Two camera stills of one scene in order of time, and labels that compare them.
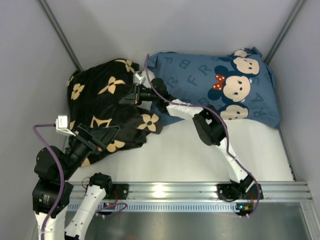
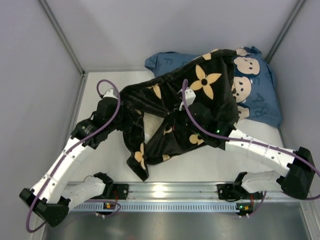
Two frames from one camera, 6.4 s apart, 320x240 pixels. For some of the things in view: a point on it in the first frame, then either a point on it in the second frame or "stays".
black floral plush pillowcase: x=94 y=99 -> x=189 y=108
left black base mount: x=119 y=191 stays
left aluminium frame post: x=58 y=28 stays
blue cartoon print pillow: x=240 y=86 stays
